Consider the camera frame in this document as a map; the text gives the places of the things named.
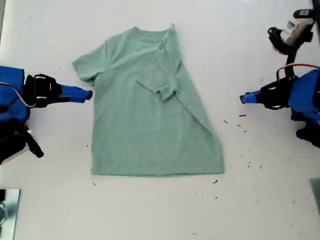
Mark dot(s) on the green t-shirt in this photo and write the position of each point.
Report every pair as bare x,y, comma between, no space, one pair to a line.
140,112

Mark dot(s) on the black clamp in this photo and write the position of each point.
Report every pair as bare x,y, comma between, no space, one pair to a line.
2,195

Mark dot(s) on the steel plate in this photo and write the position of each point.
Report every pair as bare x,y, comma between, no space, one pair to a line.
12,215

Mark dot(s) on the black camera stalk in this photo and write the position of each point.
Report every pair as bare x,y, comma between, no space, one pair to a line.
290,62

